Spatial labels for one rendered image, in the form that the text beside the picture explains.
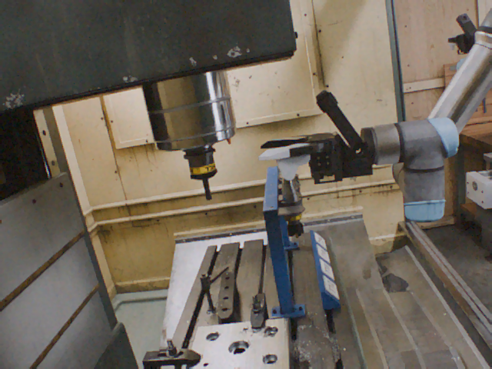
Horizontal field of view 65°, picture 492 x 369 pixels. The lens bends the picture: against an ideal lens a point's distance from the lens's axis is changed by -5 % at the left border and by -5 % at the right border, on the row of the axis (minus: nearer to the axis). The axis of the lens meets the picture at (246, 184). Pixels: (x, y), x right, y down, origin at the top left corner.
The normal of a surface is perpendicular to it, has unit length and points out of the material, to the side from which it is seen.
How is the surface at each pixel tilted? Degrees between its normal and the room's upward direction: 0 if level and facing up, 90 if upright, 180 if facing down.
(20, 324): 90
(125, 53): 90
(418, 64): 89
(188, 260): 24
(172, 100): 90
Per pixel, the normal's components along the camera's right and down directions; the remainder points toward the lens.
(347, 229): -0.19, -0.75
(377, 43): -0.07, 0.29
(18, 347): 0.98, -0.15
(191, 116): 0.18, 0.23
